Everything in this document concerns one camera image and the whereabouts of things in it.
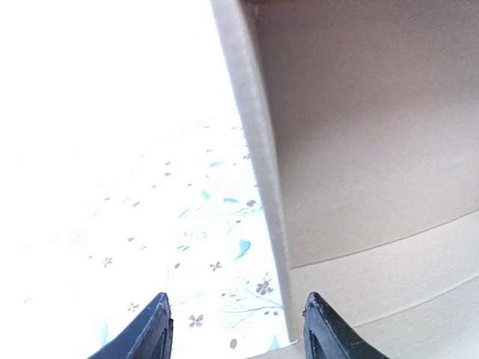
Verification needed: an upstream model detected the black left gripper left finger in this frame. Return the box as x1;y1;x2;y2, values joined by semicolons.
88;292;174;359

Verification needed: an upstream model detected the brown cardboard box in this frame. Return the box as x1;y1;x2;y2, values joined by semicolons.
211;1;478;358

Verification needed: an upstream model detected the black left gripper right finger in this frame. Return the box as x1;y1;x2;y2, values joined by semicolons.
302;292;388;359

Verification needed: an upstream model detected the white floral table cloth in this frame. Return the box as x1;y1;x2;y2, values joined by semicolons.
1;112;290;358

